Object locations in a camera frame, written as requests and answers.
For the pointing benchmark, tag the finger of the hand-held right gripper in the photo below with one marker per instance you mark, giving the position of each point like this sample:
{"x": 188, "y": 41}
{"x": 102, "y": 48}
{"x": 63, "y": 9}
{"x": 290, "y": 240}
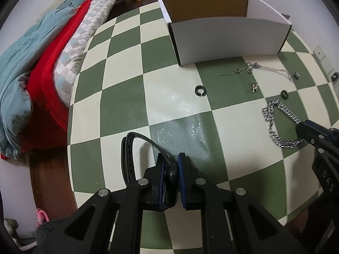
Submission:
{"x": 307, "y": 133}
{"x": 315, "y": 125}

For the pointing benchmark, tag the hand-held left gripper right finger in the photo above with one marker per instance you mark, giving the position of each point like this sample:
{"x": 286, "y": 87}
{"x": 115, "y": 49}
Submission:
{"x": 182, "y": 174}

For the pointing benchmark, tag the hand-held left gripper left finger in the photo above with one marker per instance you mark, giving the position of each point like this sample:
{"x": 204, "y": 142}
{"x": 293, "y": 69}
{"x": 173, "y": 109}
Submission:
{"x": 160, "y": 173}

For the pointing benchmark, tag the black plug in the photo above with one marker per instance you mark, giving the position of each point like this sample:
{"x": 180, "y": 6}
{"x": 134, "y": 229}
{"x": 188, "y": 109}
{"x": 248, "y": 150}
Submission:
{"x": 335, "y": 76}

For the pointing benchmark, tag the green white checkered tablecloth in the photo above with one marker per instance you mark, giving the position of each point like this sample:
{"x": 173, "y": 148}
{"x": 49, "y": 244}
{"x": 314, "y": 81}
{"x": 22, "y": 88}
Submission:
{"x": 127, "y": 90}

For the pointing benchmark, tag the white cardboard box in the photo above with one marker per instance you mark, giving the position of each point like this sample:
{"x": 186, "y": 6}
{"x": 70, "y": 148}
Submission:
{"x": 227, "y": 39}

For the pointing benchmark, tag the grey fuzzy mat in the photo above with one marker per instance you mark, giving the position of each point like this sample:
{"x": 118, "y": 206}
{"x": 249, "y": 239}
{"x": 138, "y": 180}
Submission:
{"x": 49, "y": 230}

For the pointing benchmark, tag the pink slipper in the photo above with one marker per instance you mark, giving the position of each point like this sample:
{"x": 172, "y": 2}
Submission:
{"x": 41, "y": 215}

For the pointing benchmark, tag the red blanket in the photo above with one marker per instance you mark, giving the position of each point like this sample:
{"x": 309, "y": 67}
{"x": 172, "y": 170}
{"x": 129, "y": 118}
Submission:
{"x": 47, "y": 84}

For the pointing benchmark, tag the checked pastel mattress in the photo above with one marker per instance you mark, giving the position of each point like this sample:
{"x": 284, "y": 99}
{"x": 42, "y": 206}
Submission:
{"x": 79, "y": 45}

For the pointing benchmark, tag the bed with red blue bedding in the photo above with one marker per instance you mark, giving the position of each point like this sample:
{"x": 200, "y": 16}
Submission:
{"x": 18, "y": 66}

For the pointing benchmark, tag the white wall socket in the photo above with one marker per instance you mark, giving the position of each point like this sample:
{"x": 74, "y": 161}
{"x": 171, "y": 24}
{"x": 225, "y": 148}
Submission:
{"x": 328, "y": 66}
{"x": 319, "y": 52}

